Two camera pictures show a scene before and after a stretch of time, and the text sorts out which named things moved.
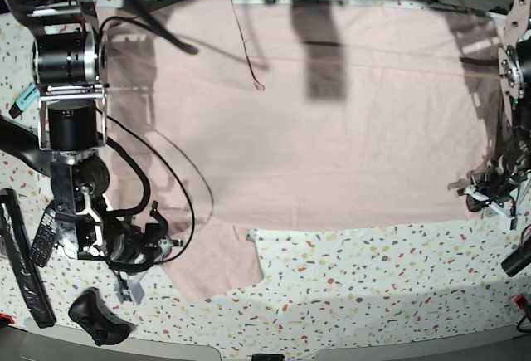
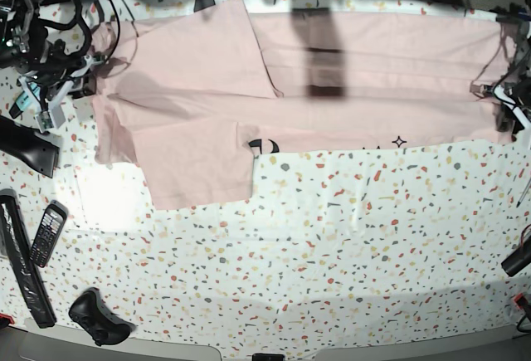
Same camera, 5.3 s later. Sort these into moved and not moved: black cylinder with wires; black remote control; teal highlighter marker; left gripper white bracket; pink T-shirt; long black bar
Moved: pink T-shirt; left gripper white bracket
Not moved: black remote control; black cylinder with wires; teal highlighter marker; long black bar
